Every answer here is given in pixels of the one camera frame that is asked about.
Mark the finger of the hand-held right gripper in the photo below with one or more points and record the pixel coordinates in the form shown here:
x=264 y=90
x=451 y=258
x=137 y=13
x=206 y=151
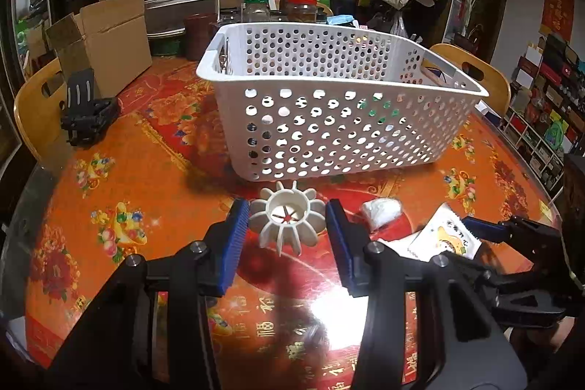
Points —
x=484 y=280
x=484 y=228

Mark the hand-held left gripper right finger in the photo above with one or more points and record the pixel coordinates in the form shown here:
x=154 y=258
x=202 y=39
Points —
x=340 y=244

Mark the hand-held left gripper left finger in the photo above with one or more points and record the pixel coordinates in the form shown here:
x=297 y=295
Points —
x=233 y=248

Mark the white packet with yellow print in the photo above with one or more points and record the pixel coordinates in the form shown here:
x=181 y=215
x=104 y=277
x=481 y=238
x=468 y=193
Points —
x=445 y=234

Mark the white flower-shaped plastic cutter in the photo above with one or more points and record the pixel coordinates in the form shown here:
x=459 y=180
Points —
x=297 y=234

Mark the white perforated plastic basket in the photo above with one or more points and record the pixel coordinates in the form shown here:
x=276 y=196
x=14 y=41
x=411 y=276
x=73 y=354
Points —
x=320 y=138

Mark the green plastic packet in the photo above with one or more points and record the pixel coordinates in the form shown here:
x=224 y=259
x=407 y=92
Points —
x=377 y=97

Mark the small translucent plastic packet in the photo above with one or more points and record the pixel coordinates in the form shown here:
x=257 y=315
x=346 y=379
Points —
x=381 y=212

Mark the white shelf with boxes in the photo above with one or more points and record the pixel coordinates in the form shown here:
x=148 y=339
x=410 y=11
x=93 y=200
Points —
x=544 y=120

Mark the wooden chair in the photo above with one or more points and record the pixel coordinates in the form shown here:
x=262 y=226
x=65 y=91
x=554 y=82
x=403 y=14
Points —
x=32 y=116
x=496 y=88

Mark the black phone stand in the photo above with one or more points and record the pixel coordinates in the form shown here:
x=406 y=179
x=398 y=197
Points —
x=87 y=116

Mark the dark brown cylindrical container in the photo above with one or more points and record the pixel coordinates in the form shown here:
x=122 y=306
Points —
x=200 y=38

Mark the open cardboard box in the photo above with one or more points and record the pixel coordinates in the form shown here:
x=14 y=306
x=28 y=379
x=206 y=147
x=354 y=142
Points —
x=114 y=47

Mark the glass jar with red lid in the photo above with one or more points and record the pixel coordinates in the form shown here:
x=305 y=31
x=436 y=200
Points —
x=300 y=11

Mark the small glass jar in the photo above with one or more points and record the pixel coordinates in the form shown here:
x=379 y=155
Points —
x=254 y=11

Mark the red wall poster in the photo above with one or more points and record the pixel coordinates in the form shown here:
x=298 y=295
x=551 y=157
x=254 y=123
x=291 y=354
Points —
x=557 y=8

